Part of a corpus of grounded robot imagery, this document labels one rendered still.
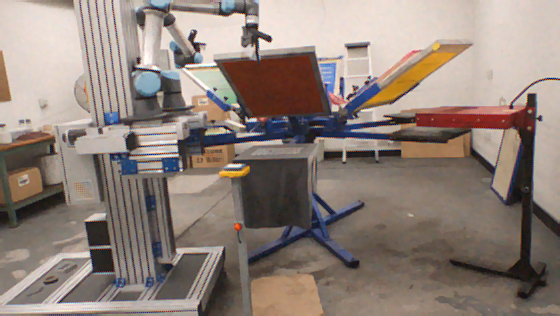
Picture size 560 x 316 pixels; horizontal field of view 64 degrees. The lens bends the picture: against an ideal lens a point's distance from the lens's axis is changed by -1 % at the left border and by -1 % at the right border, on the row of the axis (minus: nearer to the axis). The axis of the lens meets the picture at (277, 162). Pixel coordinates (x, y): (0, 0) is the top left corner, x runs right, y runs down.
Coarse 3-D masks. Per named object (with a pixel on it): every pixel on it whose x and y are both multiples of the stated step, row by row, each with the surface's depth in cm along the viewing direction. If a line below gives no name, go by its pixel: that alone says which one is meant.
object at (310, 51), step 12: (288, 48) 246; (300, 48) 245; (312, 48) 243; (216, 60) 256; (228, 60) 255; (240, 60) 254; (252, 60) 253; (312, 60) 251; (228, 84) 281; (324, 84) 282; (240, 96) 295; (324, 96) 290; (324, 108) 306
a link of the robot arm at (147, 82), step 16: (144, 0) 215; (160, 0) 212; (160, 16) 216; (144, 32) 217; (160, 32) 218; (144, 48) 217; (160, 48) 221; (144, 64) 217; (144, 80) 215; (160, 80) 220
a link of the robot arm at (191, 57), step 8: (168, 16) 274; (168, 24) 277; (176, 24) 281; (176, 32) 283; (176, 40) 287; (184, 40) 289; (184, 48) 292; (192, 48) 296; (192, 56) 298; (200, 56) 301; (192, 64) 303
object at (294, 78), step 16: (272, 64) 257; (288, 64) 256; (304, 64) 255; (288, 80) 273; (304, 80) 272; (288, 96) 292; (304, 96) 291; (288, 112) 314; (304, 112) 313; (320, 112) 311
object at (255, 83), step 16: (224, 64) 259; (240, 64) 258; (256, 64) 258; (240, 80) 276; (256, 80) 275; (272, 80) 274; (256, 96) 294; (272, 96) 293; (256, 112) 317; (272, 112) 316
